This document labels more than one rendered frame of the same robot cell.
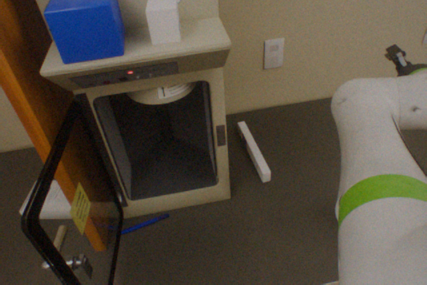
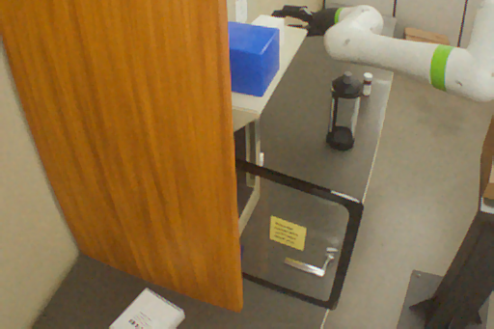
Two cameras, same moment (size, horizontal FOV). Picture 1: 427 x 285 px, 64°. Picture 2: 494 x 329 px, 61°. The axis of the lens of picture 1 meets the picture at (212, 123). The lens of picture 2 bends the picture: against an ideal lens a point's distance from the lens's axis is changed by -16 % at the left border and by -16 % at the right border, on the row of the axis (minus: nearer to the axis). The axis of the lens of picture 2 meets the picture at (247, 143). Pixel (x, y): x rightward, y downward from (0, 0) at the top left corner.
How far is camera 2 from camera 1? 0.91 m
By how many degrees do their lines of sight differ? 46
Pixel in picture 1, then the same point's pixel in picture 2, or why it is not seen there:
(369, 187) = (439, 55)
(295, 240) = (329, 178)
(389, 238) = (469, 59)
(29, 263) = not seen: outside the picture
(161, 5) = (269, 21)
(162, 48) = (286, 52)
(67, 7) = (265, 42)
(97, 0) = (266, 31)
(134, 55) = (284, 65)
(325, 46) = not seen: hidden behind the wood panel
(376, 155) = (420, 46)
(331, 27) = not seen: hidden behind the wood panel
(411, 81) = (358, 15)
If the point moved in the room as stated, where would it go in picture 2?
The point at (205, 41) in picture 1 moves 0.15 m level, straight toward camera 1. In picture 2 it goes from (293, 36) to (360, 53)
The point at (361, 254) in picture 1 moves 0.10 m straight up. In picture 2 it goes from (469, 69) to (478, 32)
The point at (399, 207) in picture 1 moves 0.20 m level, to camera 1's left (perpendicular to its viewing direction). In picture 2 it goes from (457, 51) to (450, 95)
